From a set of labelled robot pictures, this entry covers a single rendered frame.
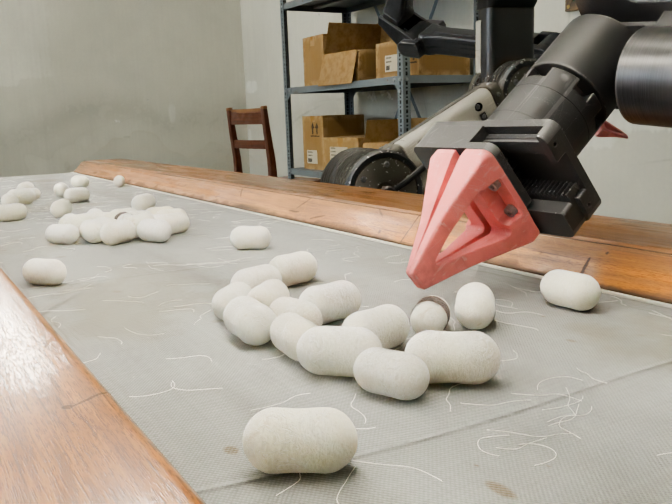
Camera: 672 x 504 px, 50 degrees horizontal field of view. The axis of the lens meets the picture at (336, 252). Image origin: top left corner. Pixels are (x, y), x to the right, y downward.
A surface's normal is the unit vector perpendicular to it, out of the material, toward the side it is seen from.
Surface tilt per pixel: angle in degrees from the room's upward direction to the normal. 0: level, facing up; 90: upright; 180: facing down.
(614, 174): 90
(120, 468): 0
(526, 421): 0
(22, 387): 0
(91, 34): 90
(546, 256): 45
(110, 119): 90
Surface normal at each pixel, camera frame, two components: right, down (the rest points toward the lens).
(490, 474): -0.04, -0.98
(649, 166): -0.86, 0.12
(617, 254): -0.62, -0.60
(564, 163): -0.63, 0.72
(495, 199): 0.53, 0.14
